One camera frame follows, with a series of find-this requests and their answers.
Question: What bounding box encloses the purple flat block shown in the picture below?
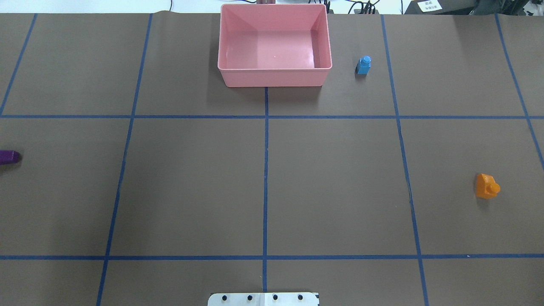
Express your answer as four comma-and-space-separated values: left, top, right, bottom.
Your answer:
0, 150, 21, 165

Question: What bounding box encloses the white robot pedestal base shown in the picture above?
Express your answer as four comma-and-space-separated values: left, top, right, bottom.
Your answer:
207, 292, 320, 306

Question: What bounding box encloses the pink plastic box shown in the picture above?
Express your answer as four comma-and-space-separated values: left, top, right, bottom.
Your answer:
217, 3, 333, 88

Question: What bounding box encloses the small blue block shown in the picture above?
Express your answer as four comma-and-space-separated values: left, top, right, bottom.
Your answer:
355, 56, 372, 75

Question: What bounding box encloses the orange sloped block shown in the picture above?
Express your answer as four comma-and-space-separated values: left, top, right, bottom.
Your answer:
476, 173, 501, 199

